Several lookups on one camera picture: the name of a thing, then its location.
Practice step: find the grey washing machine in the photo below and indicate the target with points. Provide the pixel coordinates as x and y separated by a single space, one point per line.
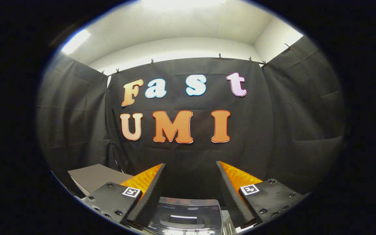
188 232

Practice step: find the row of small cloth clips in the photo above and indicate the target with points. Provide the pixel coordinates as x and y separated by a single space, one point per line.
151 61

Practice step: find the long ceiling light strip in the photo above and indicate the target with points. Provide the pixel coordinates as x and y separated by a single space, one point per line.
75 41

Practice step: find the wide ceiling light panel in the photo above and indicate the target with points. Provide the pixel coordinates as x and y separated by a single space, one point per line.
183 3

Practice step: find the grey slatted panel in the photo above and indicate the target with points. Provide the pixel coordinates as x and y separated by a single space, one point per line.
228 225

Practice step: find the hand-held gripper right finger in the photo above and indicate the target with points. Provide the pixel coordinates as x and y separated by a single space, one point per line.
233 199

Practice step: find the black backdrop cloth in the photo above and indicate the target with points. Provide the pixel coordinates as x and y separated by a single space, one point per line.
188 156

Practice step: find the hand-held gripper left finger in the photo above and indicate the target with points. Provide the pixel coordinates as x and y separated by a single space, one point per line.
148 199

